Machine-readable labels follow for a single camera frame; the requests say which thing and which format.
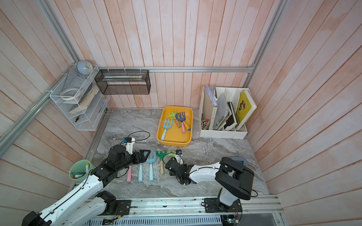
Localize yellow book with mushroom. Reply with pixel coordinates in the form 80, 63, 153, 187
236, 89, 257, 131

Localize grey round clock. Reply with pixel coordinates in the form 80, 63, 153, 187
77, 60, 93, 76

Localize white papers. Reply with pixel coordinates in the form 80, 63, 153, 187
204, 85, 217, 107

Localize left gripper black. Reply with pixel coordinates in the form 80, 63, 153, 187
116, 150, 151, 171

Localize light green rake wooden handle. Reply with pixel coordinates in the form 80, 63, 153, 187
168, 111, 181, 128

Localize white plastic file organizer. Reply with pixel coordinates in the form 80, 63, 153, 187
199, 85, 256, 139

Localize yellow plastic storage box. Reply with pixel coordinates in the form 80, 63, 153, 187
156, 106, 193, 147

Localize black mesh wall basket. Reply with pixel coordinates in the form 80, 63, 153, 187
95, 69, 151, 95

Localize blue grey small device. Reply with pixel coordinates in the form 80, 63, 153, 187
232, 157, 247, 166

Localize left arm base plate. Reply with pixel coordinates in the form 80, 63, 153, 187
100, 200, 132, 216

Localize white wire mesh shelf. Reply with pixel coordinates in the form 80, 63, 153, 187
50, 60, 110, 131

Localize green plastic cup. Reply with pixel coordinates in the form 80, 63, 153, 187
69, 160, 95, 183

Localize light blue fork white handle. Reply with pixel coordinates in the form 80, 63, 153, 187
146, 150, 156, 182

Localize dark green rake wooden handle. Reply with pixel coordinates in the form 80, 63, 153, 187
156, 151, 167, 175

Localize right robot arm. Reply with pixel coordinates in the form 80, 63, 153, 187
165, 157, 255, 209

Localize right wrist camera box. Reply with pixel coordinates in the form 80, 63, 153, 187
175, 149, 184, 165

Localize roll of tape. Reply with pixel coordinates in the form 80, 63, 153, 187
60, 88, 80, 101

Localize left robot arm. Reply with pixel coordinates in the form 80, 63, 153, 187
22, 145, 151, 226

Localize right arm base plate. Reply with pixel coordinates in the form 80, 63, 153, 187
201, 198, 243, 213

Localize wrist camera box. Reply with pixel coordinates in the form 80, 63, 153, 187
175, 149, 184, 165
123, 137, 135, 155

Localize wooden board on shelf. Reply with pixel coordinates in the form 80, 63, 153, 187
69, 84, 100, 115

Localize black tablet in organizer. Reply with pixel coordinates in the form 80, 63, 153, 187
224, 102, 238, 131

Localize purple fork pink handle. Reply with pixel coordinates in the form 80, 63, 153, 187
126, 166, 132, 184

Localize grey folder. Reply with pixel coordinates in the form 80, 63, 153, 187
213, 92, 230, 131

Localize light blue trowel white handle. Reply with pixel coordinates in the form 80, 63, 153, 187
160, 118, 173, 141

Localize light green rake wood handle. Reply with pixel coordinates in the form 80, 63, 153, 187
167, 152, 176, 157

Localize light blue fork teal handle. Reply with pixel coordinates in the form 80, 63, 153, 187
138, 163, 143, 183

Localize dark blue rake yellow handle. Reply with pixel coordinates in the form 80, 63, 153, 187
176, 112, 191, 134

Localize purple rake pink handle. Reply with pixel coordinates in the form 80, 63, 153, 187
176, 112, 186, 134

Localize aluminium frame rail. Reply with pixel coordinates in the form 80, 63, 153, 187
1, 1, 290, 156

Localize bundle of pens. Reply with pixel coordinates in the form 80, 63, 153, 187
201, 119, 210, 130

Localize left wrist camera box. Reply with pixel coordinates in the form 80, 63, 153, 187
123, 137, 135, 155

